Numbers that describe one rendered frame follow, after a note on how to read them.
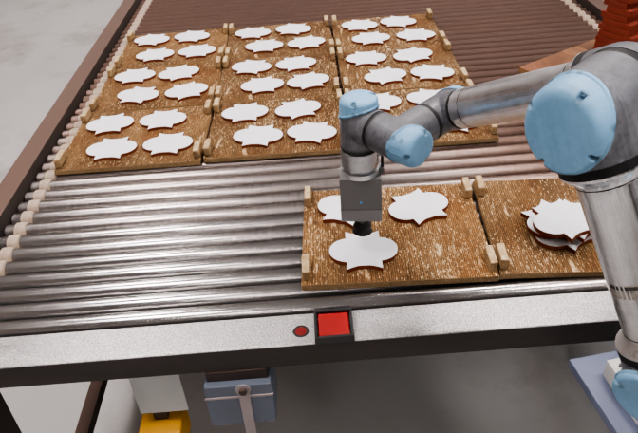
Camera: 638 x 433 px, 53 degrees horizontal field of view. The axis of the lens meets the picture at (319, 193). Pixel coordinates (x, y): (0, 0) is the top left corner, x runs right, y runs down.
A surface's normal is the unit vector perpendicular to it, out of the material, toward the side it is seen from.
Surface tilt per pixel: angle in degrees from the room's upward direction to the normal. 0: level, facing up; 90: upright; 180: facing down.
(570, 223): 0
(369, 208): 90
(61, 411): 0
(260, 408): 90
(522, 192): 0
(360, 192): 90
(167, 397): 90
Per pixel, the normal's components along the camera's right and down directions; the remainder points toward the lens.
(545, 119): -0.79, 0.33
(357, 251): -0.07, -0.83
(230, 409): 0.04, 0.56
